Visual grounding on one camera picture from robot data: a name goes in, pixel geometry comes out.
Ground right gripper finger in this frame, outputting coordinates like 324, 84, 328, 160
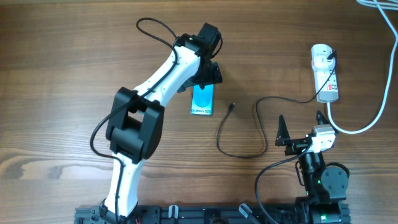
275, 114, 290, 146
316, 111, 330, 125

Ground teal Galaxy smartphone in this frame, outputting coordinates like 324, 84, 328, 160
191, 85, 214, 116

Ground black USB charging cable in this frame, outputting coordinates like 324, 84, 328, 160
216, 49, 338, 159

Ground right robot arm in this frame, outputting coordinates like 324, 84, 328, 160
275, 111, 350, 223

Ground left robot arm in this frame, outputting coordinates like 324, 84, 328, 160
100, 23, 222, 223

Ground white power strip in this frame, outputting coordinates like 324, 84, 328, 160
311, 44, 339, 103

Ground white power strip cord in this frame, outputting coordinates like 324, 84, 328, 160
326, 0, 398, 135

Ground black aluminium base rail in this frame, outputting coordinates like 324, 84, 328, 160
73, 203, 351, 224

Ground white cables in corner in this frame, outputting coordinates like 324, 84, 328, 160
356, 0, 398, 11

